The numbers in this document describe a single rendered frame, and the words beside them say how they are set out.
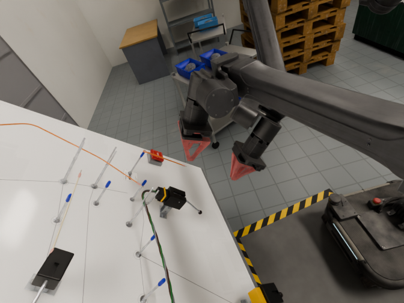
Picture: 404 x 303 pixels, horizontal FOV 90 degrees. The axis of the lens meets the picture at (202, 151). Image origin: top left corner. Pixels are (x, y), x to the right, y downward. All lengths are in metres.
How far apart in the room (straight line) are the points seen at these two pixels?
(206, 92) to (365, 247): 1.39
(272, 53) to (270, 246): 1.40
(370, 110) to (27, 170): 0.65
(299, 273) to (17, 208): 1.55
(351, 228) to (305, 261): 0.37
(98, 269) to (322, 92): 0.51
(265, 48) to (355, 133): 0.40
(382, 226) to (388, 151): 1.38
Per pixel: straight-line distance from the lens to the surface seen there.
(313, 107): 0.31
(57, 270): 0.42
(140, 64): 4.38
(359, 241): 1.59
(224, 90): 0.37
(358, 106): 0.30
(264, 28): 0.66
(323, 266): 1.74
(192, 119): 0.45
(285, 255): 1.72
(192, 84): 0.44
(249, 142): 0.55
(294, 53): 3.25
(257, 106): 0.55
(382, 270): 1.57
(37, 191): 0.59
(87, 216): 0.57
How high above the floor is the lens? 1.64
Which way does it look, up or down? 44 degrees down
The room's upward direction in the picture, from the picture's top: 20 degrees counter-clockwise
